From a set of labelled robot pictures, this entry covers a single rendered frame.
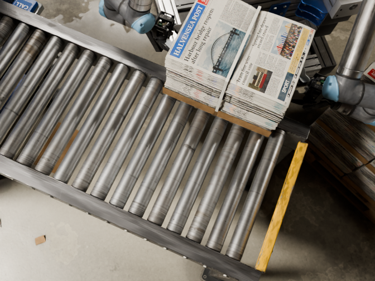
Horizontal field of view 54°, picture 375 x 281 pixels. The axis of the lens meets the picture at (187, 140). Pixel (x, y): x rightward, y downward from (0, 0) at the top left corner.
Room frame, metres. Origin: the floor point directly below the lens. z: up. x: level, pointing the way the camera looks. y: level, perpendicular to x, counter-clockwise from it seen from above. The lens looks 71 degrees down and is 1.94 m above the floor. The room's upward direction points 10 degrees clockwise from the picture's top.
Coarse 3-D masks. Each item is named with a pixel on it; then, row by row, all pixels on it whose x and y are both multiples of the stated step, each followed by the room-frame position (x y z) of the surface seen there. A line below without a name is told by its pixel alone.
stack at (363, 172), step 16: (368, 80) 0.72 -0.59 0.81; (336, 112) 0.71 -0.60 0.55; (320, 128) 0.72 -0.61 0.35; (336, 128) 0.69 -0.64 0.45; (352, 128) 0.66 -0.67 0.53; (368, 128) 0.64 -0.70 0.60; (320, 144) 0.68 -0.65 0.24; (336, 144) 0.65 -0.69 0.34; (352, 144) 0.63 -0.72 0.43; (368, 144) 0.60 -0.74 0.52; (320, 160) 0.64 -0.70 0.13; (336, 160) 0.62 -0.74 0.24; (352, 160) 0.60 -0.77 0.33; (368, 160) 0.57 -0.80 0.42; (336, 176) 0.57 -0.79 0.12; (352, 176) 0.55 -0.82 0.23; (368, 176) 0.53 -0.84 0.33; (352, 192) 0.50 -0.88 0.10; (368, 192) 0.49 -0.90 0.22; (368, 208) 0.45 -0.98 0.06
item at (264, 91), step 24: (264, 24) 0.72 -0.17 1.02; (288, 24) 0.73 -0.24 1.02; (264, 48) 0.63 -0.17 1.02; (288, 48) 0.64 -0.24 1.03; (264, 72) 0.55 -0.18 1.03; (288, 72) 0.56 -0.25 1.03; (240, 96) 0.49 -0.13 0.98; (264, 96) 0.47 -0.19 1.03; (288, 96) 0.49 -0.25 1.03; (264, 120) 0.46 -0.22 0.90
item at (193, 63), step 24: (216, 0) 0.77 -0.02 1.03; (240, 0) 0.79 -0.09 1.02; (192, 24) 0.67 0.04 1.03; (216, 24) 0.68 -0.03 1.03; (240, 24) 0.70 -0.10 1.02; (192, 48) 0.59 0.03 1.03; (216, 48) 0.60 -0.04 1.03; (168, 72) 0.54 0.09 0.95; (192, 72) 0.52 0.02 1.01; (216, 72) 0.52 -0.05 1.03; (192, 96) 0.52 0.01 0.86
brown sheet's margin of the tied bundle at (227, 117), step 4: (224, 116) 0.49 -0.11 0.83; (228, 116) 0.48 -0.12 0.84; (232, 116) 0.48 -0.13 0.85; (228, 120) 0.48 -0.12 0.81; (232, 120) 0.48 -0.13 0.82; (236, 120) 0.48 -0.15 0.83; (240, 120) 0.47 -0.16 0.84; (240, 124) 0.47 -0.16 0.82; (244, 124) 0.47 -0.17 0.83; (248, 124) 0.47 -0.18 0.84; (252, 124) 0.46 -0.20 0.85; (248, 128) 0.46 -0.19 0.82; (252, 128) 0.46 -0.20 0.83; (256, 128) 0.46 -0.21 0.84; (260, 128) 0.46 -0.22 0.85; (256, 132) 0.46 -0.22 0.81; (260, 132) 0.45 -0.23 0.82; (264, 132) 0.45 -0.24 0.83; (268, 132) 0.45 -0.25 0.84; (268, 136) 0.45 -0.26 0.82
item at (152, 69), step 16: (0, 0) 0.80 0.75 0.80; (0, 16) 0.76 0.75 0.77; (16, 16) 0.75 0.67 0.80; (32, 16) 0.76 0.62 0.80; (32, 32) 0.73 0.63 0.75; (48, 32) 0.71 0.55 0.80; (64, 32) 0.72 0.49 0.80; (80, 32) 0.73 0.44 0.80; (64, 48) 0.69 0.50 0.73; (80, 48) 0.67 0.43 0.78; (96, 48) 0.67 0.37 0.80; (112, 48) 0.69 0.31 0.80; (96, 64) 0.66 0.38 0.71; (128, 64) 0.63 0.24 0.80; (144, 64) 0.64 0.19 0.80; (128, 80) 0.63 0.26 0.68; (288, 128) 0.49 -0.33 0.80; (304, 128) 0.50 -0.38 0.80; (288, 144) 0.47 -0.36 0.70
